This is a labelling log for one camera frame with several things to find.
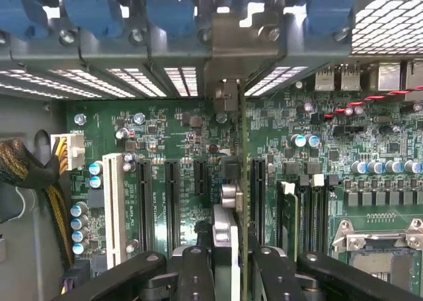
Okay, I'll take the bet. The installed RAM stick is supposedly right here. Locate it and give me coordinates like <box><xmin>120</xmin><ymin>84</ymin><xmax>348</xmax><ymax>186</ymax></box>
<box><xmin>280</xmin><ymin>181</ymin><xmax>300</xmax><ymax>259</ymax></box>

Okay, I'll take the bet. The black RAM slot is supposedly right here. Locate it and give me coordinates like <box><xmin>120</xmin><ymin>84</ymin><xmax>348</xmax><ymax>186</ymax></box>
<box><xmin>312</xmin><ymin>174</ymin><xmax>328</xmax><ymax>254</ymax></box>
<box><xmin>298</xmin><ymin>175</ymin><xmax>312</xmax><ymax>254</ymax></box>

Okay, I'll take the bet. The short black expansion slot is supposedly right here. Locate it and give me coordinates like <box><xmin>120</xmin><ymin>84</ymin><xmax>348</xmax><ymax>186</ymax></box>
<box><xmin>194</xmin><ymin>159</ymin><xmax>210</xmax><ymax>196</ymax></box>

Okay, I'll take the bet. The white expansion slot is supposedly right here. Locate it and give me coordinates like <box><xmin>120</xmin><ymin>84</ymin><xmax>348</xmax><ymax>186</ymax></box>
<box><xmin>102</xmin><ymin>153</ymin><xmax>127</xmax><ymax>271</ymax></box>

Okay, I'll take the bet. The CPU socket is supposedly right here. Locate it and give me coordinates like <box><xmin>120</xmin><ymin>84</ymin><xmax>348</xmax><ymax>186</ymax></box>
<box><xmin>332</xmin><ymin>218</ymin><xmax>423</xmax><ymax>284</ymax></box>

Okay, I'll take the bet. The green motherboard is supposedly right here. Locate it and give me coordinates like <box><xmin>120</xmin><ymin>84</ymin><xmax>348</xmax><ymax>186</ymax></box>
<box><xmin>65</xmin><ymin>61</ymin><xmax>423</xmax><ymax>301</ymax></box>

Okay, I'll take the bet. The open black PC case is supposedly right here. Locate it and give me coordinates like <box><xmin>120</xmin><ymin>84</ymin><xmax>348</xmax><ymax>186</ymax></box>
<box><xmin>0</xmin><ymin>0</ymin><xmax>423</xmax><ymax>301</ymax></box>

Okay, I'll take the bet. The white power connector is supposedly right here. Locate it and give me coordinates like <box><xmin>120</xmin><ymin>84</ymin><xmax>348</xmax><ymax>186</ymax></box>
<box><xmin>50</xmin><ymin>132</ymin><xmax>86</xmax><ymax>171</ymax></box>

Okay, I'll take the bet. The sleeved yellow black wire bundle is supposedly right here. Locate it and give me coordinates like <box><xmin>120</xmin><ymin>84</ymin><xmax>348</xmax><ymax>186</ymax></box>
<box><xmin>0</xmin><ymin>138</ymin><xmax>75</xmax><ymax>269</ymax></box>

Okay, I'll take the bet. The red black twisted wire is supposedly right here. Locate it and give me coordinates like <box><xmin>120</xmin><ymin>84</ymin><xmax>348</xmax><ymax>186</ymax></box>
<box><xmin>322</xmin><ymin>85</ymin><xmax>423</xmax><ymax>120</ymax></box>

